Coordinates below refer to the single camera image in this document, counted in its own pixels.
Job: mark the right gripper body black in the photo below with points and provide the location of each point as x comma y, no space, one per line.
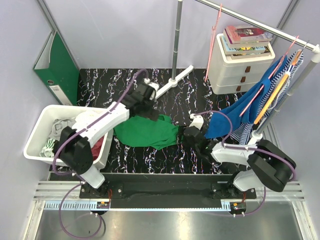
185,141

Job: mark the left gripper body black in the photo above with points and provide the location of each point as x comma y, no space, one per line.
147,111

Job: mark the green tank top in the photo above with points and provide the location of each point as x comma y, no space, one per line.
141,132

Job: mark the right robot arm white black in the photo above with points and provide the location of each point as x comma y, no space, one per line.
268,166

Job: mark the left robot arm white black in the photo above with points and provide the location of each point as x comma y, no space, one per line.
74,147

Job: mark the blue white striped top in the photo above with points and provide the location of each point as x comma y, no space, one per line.
242,133

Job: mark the blue tank top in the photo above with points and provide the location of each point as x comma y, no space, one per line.
219,125

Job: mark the orange wooden hanger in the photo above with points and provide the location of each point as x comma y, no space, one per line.
279,84

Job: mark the empty pink hanger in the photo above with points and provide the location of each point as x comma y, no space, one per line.
212,42

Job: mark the white garment in bin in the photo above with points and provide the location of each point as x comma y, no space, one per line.
84,119

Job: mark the maroon garment in bin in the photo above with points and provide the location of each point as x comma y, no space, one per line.
95,150

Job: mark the white three-drawer unit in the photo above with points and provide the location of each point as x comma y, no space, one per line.
229,75

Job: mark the grey garment in bin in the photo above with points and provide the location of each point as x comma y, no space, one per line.
58,125

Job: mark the green lever arch binder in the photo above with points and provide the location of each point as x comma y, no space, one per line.
56,69

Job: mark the middle book teal cover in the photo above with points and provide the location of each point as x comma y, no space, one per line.
228,46

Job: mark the green white striped garment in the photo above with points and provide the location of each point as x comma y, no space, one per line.
47,150

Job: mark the white laundry bin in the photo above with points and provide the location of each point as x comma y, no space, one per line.
42,129

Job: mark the top book pink cover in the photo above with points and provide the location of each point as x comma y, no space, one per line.
246,34

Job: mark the bottom book yellow black cover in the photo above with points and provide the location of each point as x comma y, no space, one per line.
248,52

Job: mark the metal clothes rack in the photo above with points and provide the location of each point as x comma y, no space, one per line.
257,134

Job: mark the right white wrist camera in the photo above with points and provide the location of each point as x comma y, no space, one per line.
196,120

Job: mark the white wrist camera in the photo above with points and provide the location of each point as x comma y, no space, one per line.
154,85
196,120

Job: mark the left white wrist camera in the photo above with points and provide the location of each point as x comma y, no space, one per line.
154,85

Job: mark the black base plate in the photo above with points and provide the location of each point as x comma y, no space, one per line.
145,191

